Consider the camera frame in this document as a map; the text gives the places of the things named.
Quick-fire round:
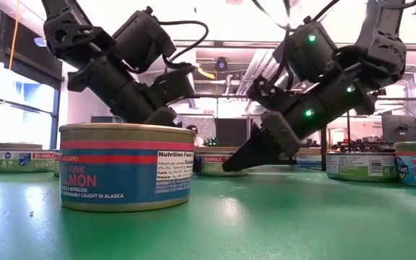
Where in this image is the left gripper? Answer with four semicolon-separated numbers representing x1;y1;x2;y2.
108;81;178;127

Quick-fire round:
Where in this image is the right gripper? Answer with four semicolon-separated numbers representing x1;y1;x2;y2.
222;92;341;173

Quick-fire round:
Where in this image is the black screen panel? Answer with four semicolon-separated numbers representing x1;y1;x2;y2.
214;118;249;147

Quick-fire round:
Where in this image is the grey cabinet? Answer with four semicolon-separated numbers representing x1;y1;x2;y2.
89;115;122;125

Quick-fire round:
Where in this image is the person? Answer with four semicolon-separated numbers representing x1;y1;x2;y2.
185;124;206;175

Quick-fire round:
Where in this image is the grey speckled panel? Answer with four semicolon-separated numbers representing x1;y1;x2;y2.
178;114;216;145

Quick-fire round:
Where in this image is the yellow tape tag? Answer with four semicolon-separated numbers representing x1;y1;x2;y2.
196;64;217;80

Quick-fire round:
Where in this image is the dark equipment clutter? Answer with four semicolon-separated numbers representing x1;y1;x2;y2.
332;139;397;153

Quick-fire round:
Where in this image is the large bright window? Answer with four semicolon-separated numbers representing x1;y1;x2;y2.
0;61;63;151

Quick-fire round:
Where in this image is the dark computer monitor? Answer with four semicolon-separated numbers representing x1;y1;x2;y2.
381;114;416;142

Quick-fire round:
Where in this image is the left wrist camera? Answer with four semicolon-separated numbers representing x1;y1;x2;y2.
146;63;198;109

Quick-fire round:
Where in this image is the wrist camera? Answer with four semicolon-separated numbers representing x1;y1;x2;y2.
247;74;295;113
146;63;198;109

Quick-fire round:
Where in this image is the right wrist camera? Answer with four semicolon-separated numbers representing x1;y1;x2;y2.
247;74;295;113

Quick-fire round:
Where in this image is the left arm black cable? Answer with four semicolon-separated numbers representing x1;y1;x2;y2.
157;19;209;72

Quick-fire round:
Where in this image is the yellow hanging strap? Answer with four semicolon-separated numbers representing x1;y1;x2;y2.
8;0;22;70

